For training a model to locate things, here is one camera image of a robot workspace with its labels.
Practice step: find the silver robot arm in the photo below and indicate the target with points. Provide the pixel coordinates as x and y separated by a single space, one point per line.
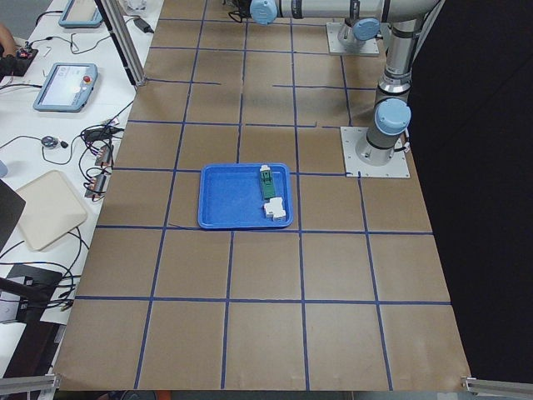
391 115
355 32

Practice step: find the green terminal block module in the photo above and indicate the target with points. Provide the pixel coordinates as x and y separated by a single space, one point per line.
266 182

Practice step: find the white circuit breaker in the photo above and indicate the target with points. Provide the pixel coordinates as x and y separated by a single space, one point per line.
274 209

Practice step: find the blue plastic tray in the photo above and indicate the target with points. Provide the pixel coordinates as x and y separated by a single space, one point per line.
230 196

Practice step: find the black power adapter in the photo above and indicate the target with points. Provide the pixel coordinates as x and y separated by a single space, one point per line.
142 25

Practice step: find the beige plastic tray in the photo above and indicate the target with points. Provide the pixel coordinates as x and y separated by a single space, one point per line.
52 209

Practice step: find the near teach pendant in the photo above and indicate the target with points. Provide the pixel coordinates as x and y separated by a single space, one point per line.
67 87

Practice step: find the teach pendant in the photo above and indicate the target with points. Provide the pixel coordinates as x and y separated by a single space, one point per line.
67 87
80 14

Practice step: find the far teach pendant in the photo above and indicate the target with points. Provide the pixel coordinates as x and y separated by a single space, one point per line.
80 14

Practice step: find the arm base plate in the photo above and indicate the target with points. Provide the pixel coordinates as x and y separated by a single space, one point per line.
369 49
362 160

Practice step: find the aluminium frame post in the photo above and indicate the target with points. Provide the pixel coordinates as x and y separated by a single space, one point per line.
117 28

